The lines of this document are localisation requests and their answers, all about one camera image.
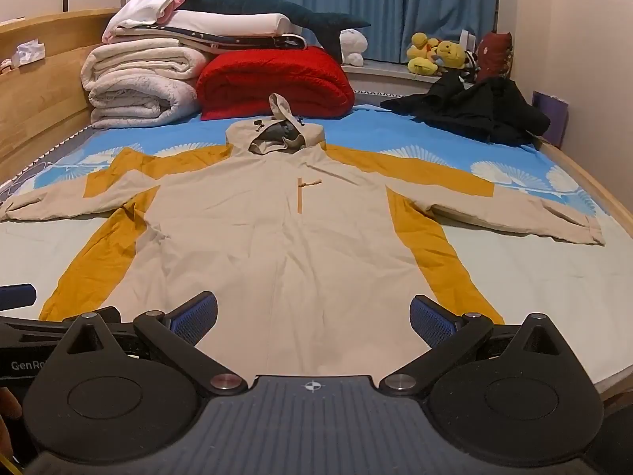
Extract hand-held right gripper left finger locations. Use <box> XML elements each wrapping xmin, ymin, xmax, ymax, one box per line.
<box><xmin>63</xmin><ymin>292</ymin><xmax>249</xmax><ymax>397</ymax></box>

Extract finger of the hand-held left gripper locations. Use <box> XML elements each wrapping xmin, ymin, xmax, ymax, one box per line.
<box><xmin>0</xmin><ymin>283</ymin><xmax>38</xmax><ymax>312</ymax></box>

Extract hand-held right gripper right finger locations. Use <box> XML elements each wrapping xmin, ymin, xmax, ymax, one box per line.
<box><xmin>378</xmin><ymin>294</ymin><xmax>570</xmax><ymax>397</ymax></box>

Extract beige and yellow hooded jacket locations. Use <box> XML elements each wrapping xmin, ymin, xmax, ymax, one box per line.
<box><xmin>0</xmin><ymin>93</ymin><xmax>606</xmax><ymax>378</ymax></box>

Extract black clothes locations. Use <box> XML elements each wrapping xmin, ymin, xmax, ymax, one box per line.
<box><xmin>380</xmin><ymin>72</ymin><xmax>552</xmax><ymax>148</ymax></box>

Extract person's left hand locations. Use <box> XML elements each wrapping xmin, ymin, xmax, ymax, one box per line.
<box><xmin>0</xmin><ymin>388</ymin><xmax>23</xmax><ymax>462</ymax></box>

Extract grey mattress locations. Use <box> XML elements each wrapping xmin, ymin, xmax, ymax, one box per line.
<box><xmin>0</xmin><ymin>126</ymin><xmax>96</xmax><ymax>205</ymax></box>

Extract purple box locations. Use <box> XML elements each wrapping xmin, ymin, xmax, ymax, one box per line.
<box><xmin>531</xmin><ymin>90</ymin><xmax>569</xmax><ymax>150</ymax></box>

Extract white tissue pack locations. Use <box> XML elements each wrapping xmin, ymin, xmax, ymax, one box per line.
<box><xmin>10</xmin><ymin>40</ymin><xmax>47</xmax><ymax>68</ymax></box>

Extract grey window ledge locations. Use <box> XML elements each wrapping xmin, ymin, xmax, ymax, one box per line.
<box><xmin>341</xmin><ymin>62</ymin><xmax>478</xmax><ymax>96</ymax></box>

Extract red folded quilt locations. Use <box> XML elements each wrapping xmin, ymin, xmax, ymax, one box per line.
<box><xmin>196</xmin><ymin>46</ymin><xmax>356</xmax><ymax>122</ymax></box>

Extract yellow plush toy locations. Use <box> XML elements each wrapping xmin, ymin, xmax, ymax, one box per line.
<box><xmin>407</xmin><ymin>32</ymin><xmax>442</xmax><ymax>76</ymax></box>
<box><xmin>435</xmin><ymin>40</ymin><xmax>468</xmax><ymax>71</ymax></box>

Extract white plush toy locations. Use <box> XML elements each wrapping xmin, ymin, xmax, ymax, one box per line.
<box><xmin>339</xmin><ymin>28</ymin><xmax>370</xmax><ymax>67</ymax></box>

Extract white folded pillowcase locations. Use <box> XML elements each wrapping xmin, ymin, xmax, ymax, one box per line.
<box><xmin>158</xmin><ymin>10</ymin><xmax>292</xmax><ymax>36</ymax></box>

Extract dark blue shark plush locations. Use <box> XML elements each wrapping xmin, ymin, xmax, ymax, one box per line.
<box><xmin>179</xmin><ymin>0</ymin><xmax>371</xmax><ymax>63</ymax></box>

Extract blue curtain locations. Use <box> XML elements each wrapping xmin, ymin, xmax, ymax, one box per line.
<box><xmin>276</xmin><ymin>0</ymin><xmax>500</xmax><ymax>64</ymax></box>

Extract wooden bed frame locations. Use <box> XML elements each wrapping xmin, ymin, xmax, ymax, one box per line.
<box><xmin>0</xmin><ymin>7</ymin><xmax>633</xmax><ymax>404</ymax></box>

